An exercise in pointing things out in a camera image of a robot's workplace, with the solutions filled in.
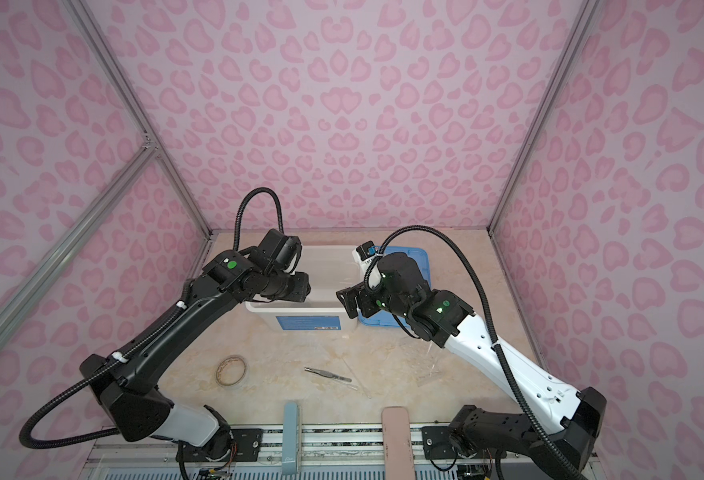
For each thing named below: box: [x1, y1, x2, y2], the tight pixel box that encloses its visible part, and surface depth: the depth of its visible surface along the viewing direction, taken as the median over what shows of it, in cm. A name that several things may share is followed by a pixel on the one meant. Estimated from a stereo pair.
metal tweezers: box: [304, 367, 352, 383], surface depth 86 cm
